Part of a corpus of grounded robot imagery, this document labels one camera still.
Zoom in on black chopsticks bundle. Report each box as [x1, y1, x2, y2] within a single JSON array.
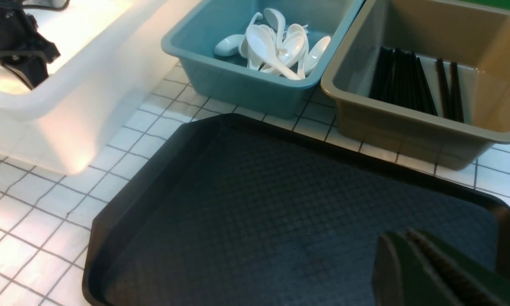
[[369, 47, 465, 123]]

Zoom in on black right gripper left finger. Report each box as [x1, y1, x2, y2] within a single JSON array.
[[372, 231, 464, 306]]

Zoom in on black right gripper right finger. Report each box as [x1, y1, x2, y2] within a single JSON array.
[[406, 229, 510, 306]]

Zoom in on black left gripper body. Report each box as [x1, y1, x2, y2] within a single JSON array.
[[0, 0, 70, 63]]

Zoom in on large white plastic tub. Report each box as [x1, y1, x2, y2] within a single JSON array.
[[0, 0, 198, 175]]

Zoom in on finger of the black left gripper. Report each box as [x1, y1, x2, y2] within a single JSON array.
[[0, 56, 49, 90]]

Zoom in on black serving tray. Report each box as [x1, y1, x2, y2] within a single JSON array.
[[82, 114, 510, 306]]

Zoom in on brown plastic bin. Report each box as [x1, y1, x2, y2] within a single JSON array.
[[321, 0, 510, 169]]

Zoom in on pile of white spoons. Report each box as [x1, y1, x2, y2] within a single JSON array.
[[214, 8, 331, 80]]

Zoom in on teal plastic bin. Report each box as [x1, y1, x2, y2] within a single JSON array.
[[161, 0, 364, 118]]

